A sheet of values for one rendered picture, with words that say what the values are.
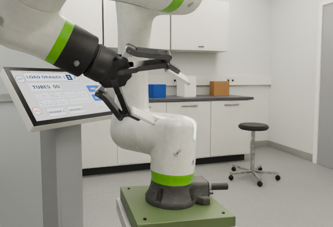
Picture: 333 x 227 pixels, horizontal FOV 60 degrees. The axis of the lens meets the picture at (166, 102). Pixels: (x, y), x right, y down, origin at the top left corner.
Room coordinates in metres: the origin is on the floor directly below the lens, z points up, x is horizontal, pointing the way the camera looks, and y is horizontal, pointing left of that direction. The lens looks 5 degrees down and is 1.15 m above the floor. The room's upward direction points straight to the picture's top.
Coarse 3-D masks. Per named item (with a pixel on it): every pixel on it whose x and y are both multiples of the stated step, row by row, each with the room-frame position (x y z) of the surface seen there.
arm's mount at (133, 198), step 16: (128, 192) 0.85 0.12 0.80; (144, 192) 0.86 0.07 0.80; (128, 208) 0.76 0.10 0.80; (144, 208) 0.75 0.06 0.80; (160, 208) 0.75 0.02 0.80; (192, 208) 0.77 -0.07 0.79; (208, 208) 0.77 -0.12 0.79; (224, 208) 0.78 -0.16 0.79; (144, 224) 0.66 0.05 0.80; (160, 224) 0.67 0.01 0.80; (176, 224) 0.68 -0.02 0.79; (192, 224) 0.69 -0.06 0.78; (208, 224) 0.71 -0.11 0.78; (224, 224) 0.72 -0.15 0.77
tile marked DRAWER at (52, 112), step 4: (48, 108) 1.24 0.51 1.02; (52, 108) 1.25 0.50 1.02; (56, 108) 1.27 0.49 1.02; (60, 108) 1.29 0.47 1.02; (48, 112) 1.22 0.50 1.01; (52, 112) 1.24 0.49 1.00; (56, 112) 1.25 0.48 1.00; (60, 112) 1.27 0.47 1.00; (64, 112) 1.29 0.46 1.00; (52, 116) 1.22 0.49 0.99
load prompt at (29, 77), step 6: (24, 72) 1.29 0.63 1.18; (30, 78) 1.29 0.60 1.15; (36, 78) 1.31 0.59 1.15; (42, 78) 1.34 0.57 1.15; (48, 78) 1.36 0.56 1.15; (54, 78) 1.39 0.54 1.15; (60, 78) 1.42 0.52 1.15; (66, 78) 1.45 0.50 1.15; (72, 78) 1.49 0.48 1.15; (78, 78) 1.52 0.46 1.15
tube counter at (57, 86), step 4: (52, 84) 1.35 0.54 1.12; (56, 84) 1.38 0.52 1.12; (60, 84) 1.39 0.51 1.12; (64, 84) 1.41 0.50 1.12; (68, 84) 1.43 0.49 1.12; (72, 84) 1.45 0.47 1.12; (76, 84) 1.47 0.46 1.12; (80, 84) 1.50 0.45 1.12; (56, 88) 1.36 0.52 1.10; (60, 88) 1.37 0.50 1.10; (64, 88) 1.39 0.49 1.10; (68, 88) 1.41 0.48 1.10; (72, 88) 1.43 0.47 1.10; (76, 88) 1.45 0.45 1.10; (80, 88) 1.47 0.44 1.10; (84, 88) 1.50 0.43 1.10
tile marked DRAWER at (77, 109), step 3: (75, 105) 1.36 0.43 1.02; (78, 105) 1.38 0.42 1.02; (81, 105) 1.39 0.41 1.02; (69, 108) 1.32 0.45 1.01; (72, 108) 1.34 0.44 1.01; (75, 108) 1.35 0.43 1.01; (78, 108) 1.36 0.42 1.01; (81, 108) 1.38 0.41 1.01; (69, 111) 1.31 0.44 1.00; (72, 111) 1.32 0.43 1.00; (75, 111) 1.34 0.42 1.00; (78, 111) 1.35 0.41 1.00; (81, 111) 1.36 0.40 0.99; (84, 111) 1.38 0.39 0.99
